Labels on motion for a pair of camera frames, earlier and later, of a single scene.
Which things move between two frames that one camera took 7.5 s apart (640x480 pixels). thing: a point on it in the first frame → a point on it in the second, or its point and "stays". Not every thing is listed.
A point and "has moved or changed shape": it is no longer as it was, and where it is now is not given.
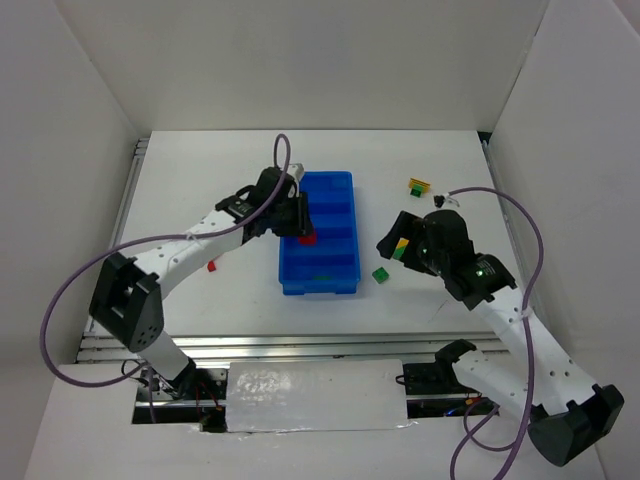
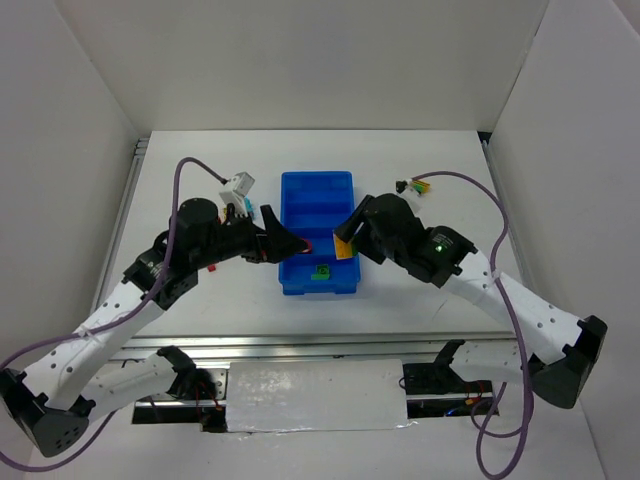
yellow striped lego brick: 426,186 stays
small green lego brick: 380,275 → 322,269
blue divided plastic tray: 331,266 stays
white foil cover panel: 285,396 stays
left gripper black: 301,216 → 265,236
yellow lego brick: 402,242 has moved or changed shape
